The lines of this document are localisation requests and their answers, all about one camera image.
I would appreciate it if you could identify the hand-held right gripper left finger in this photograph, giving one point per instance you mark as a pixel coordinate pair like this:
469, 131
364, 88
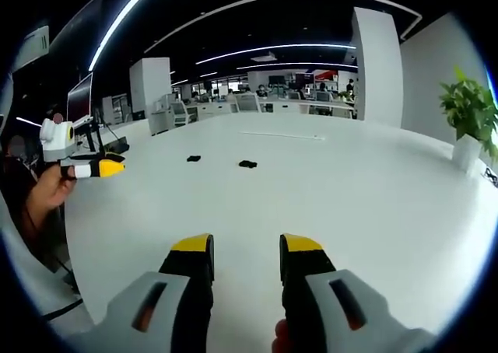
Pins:
183, 291

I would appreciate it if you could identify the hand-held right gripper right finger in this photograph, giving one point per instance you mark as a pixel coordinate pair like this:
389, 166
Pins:
311, 287

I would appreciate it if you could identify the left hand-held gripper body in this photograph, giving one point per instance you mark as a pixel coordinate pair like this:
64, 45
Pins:
56, 139

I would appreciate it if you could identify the black plastic buckle part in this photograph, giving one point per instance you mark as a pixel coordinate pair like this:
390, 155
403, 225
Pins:
248, 164
193, 159

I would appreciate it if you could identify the person's left hand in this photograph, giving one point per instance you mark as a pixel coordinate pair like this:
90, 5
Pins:
54, 189

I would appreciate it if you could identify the person's right hand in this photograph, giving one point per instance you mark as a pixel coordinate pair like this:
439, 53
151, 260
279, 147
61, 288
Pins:
281, 335

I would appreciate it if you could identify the black flat desk device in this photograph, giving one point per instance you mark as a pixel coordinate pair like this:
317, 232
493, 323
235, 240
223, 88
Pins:
116, 145

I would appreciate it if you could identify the black monitor stand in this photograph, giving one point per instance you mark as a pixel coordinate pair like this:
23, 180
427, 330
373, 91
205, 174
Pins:
91, 135

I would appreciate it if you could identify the computer monitor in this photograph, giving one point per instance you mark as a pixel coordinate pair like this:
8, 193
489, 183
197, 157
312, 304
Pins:
79, 98

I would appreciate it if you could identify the white office chair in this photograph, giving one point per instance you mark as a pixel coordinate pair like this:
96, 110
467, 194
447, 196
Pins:
179, 112

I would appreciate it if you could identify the long ceiling light strip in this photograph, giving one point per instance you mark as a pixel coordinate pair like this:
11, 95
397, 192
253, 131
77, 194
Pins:
116, 22

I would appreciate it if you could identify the grey mesh office chair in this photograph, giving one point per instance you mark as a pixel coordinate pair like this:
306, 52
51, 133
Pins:
247, 103

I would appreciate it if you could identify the white plant pot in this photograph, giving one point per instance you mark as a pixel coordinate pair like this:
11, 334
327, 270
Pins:
467, 151

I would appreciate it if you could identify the green leafy plant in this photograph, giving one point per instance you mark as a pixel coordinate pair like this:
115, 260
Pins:
472, 104

